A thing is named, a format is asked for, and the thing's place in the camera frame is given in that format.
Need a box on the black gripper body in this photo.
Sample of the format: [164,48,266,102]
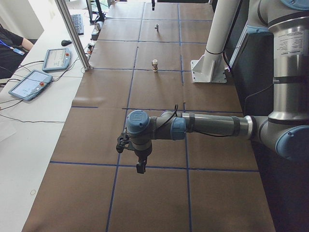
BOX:
[135,149,152,164]

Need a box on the white PPR valve with brass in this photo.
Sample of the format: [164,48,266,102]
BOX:
[152,59,158,72]

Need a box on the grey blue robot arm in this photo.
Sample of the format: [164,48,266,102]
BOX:
[116,0,309,174]

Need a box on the black monitor stand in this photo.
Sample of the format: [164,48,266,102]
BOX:
[86,0,105,25]

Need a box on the black keyboard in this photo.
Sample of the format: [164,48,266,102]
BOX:
[70,14,84,35]

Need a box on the black computer mouse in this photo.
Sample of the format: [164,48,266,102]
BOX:
[61,40,72,46]

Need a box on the far blue teach pendant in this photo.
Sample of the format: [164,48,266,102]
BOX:
[42,48,71,73]

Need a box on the blue teach pendant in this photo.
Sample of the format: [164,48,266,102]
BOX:
[42,48,71,73]
[9,70,53,102]

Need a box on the near blue teach pendant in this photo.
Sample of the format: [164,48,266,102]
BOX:
[9,70,53,102]

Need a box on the person in black shirt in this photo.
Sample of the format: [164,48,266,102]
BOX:
[0,26,34,79]

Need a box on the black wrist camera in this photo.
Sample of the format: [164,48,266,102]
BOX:
[116,132,134,154]

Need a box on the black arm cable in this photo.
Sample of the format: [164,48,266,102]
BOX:
[154,103,232,138]

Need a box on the white camera pole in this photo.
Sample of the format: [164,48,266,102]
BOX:
[191,0,240,83]

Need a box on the aluminium frame post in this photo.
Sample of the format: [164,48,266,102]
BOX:
[55,0,91,72]

